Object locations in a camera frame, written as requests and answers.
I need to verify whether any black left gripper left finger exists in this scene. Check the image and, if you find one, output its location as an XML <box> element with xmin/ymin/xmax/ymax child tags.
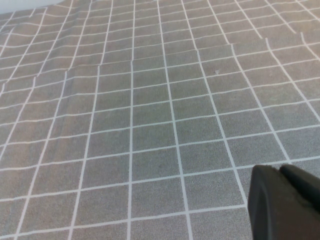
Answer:
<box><xmin>247</xmin><ymin>164</ymin><xmax>320</xmax><ymax>240</ymax></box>

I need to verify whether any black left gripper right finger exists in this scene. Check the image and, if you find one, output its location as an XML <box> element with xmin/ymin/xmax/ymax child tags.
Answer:
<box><xmin>279</xmin><ymin>163</ymin><xmax>320</xmax><ymax>220</ymax></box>

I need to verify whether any grey white-checked tablecloth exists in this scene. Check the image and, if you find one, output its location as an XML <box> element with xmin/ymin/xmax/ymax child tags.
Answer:
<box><xmin>0</xmin><ymin>0</ymin><xmax>320</xmax><ymax>240</ymax></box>

